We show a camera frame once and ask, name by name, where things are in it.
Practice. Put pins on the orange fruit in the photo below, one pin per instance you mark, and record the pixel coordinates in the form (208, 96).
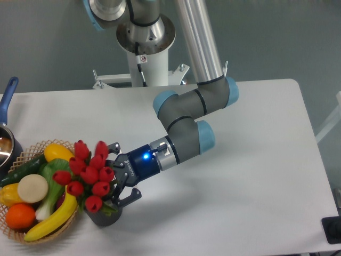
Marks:
(20, 216)

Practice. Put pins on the dark grey ribbed vase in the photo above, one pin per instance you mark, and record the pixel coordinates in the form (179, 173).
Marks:
(106, 216)

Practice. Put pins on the yellow banana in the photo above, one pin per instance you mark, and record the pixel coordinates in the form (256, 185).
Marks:
(55, 221)

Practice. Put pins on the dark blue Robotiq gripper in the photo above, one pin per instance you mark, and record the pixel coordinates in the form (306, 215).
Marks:
(133, 167)

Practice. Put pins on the yellow lemon squash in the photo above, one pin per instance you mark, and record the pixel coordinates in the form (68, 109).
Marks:
(56, 151)

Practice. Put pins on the black device at table edge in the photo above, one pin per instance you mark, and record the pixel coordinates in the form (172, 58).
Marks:
(331, 227)

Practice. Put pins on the woven wicker basket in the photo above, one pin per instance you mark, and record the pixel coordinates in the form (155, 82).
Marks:
(28, 154)

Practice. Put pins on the white frame at right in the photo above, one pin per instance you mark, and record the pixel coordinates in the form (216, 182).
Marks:
(329, 123)

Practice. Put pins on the green cucumber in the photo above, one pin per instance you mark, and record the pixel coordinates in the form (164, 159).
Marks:
(30, 167)

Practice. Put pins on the blue handled saucepan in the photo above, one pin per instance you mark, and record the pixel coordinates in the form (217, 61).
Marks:
(10, 147)

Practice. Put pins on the green bok choy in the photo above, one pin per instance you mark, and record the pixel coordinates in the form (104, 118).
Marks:
(55, 190)

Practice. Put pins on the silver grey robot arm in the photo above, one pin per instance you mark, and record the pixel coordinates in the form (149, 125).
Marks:
(146, 35)

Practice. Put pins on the yellow bell pepper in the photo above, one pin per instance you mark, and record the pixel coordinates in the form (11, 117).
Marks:
(10, 196)

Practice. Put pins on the red tulip bouquet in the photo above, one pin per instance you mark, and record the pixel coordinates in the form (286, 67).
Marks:
(89, 179)

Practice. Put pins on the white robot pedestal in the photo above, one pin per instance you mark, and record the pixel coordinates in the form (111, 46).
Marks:
(152, 69)

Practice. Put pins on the beige round radish slice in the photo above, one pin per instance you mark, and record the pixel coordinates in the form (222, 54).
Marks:
(32, 188)

